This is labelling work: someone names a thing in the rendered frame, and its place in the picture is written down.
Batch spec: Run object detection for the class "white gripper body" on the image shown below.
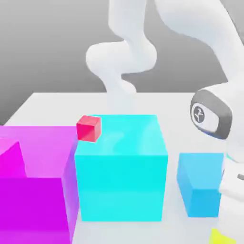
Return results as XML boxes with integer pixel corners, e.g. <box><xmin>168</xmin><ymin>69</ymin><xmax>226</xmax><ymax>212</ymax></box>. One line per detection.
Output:
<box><xmin>218</xmin><ymin>161</ymin><xmax>244</xmax><ymax>198</ymax></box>

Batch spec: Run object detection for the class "large magenta box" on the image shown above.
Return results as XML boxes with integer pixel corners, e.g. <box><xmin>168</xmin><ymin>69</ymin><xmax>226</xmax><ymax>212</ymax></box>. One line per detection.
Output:
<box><xmin>0</xmin><ymin>125</ymin><xmax>80</xmax><ymax>244</ymax></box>

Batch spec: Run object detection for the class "small yellow cube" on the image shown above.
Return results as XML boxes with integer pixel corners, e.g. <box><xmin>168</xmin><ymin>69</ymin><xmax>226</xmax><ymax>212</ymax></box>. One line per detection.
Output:
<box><xmin>208</xmin><ymin>228</ymin><xmax>237</xmax><ymax>244</ymax></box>

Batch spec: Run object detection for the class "small red cube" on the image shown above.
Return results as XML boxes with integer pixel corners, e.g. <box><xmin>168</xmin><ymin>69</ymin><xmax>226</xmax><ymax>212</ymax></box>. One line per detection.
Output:
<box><xmin>76</xmin><ymin>115</ymin><xmax>102</xmax><ymax>143</ymax></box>

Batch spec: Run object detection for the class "blue box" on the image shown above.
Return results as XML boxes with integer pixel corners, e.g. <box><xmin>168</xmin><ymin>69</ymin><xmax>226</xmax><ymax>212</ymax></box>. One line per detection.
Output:
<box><xmin>176</xmin><ymin>152</ymin><xmax>225</xmax><ymax>218</ymax></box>

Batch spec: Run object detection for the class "large cyan box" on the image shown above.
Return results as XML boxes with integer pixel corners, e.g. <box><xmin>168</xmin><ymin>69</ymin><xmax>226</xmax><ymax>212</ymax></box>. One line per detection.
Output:
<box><xmin>74</xmin><ymin>114</ymin><xmax>169</xmax><ymax>222</ymax></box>

